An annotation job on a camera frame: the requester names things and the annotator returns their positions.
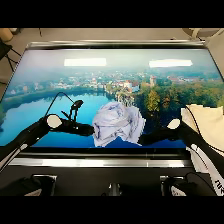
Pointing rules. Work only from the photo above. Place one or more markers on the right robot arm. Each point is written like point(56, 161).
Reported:
point(200, 143)

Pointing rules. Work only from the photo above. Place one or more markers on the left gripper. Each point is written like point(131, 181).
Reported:
point(78, 128)

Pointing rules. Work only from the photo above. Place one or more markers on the silver frame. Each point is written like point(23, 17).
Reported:
point(100, 162)

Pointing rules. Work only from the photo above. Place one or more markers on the cream garment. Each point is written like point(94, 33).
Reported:
point(208, 121)

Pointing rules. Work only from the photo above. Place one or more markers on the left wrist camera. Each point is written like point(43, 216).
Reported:
point(76, 105)

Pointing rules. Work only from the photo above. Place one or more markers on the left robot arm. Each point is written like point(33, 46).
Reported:
point(25, 135)

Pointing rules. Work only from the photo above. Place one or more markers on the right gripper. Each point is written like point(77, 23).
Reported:
point(151, 136)

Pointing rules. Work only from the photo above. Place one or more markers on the white shirt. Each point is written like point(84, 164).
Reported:
point(116, 123)

